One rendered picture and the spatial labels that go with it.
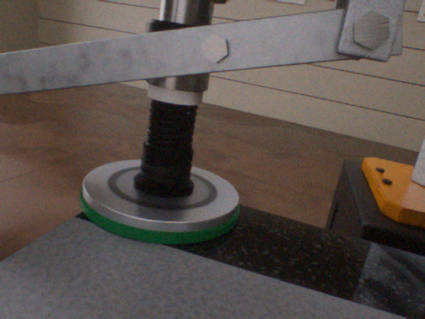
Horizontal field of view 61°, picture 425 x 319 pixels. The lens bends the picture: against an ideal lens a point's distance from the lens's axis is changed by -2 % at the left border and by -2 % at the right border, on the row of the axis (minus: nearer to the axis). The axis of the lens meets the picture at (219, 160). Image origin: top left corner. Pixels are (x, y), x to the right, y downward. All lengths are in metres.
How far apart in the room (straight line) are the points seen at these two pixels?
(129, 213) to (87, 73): 0.17
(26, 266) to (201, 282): 0.17
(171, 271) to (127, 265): 0.05
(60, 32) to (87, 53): 8.18
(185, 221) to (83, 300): 0.14
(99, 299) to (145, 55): 0.25
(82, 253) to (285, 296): 0.21
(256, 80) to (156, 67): 6.11
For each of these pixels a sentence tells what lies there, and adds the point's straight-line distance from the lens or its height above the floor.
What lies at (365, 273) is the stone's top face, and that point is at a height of 0.85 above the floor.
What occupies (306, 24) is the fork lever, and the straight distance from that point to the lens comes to 0.40.
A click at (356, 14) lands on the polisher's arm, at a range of 0.38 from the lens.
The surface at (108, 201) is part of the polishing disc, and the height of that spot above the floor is 0.88.
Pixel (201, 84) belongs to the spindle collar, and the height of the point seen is 1.02.
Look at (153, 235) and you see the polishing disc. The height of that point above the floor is 0.86.
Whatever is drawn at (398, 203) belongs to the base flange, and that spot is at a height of 0.78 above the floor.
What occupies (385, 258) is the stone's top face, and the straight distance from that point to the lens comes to 0.53.
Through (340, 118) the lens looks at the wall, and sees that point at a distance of 6.36.
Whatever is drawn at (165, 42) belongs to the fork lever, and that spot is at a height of 1.07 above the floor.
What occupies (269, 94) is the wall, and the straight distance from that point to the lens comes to 6.48.
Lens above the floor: 1.08
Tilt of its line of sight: 17 degrees down
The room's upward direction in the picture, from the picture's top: 10 degrees clockwise
